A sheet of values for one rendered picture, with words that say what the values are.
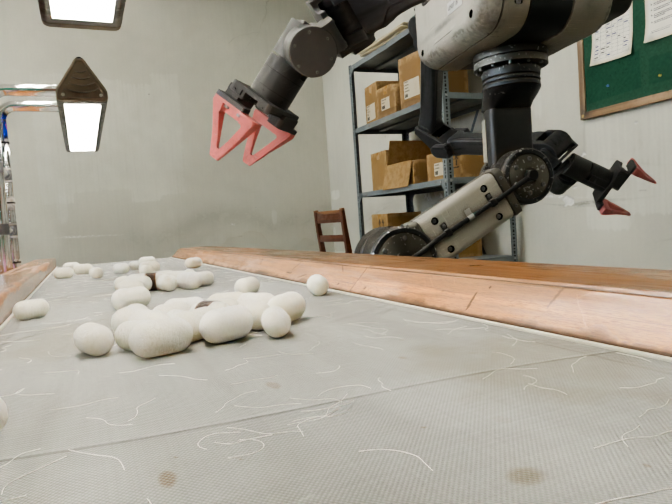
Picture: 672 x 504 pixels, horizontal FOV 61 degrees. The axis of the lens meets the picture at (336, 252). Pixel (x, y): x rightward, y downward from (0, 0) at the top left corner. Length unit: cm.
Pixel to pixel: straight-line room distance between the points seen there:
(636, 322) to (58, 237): 500
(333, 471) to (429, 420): 5
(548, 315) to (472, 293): 8
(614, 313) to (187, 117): 511
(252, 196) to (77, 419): 513
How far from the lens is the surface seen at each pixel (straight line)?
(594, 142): 293
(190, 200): 524
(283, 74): 78
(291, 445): 19
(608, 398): 24
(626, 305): 33
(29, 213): 520
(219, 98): 76
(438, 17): 121
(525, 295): 37
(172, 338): 34
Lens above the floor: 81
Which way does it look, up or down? 3 degrees down
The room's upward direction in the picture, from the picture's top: 4 degrees counter-clockwise
